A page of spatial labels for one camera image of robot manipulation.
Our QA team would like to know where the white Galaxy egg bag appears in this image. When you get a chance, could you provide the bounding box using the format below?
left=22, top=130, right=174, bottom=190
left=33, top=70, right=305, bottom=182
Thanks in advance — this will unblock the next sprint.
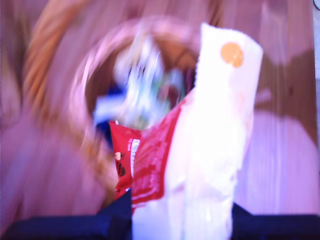
left=113, top=34, right=186, bottom=131

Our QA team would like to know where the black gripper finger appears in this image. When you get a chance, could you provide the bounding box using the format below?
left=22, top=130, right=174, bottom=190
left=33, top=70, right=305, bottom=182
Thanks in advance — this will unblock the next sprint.
left=96, top=188, right=133, bottom=240
left=231, top=202, right=266, bottom=240

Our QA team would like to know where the woven wicker basket with handle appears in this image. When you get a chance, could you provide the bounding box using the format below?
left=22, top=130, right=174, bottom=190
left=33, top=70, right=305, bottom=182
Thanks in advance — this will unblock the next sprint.
left=22, top=0, right=210, bottom=208

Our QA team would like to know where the blue Terry's orange egg bag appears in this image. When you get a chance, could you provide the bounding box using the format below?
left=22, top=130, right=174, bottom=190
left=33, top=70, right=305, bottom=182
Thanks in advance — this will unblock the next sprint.
left=93, top=87, right=131, bottom=151

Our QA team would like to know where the red white Maltesers bunnies bag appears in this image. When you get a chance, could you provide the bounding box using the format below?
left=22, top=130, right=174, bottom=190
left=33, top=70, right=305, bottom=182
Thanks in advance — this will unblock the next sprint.
left=108, top=22, right=265, bottom=240

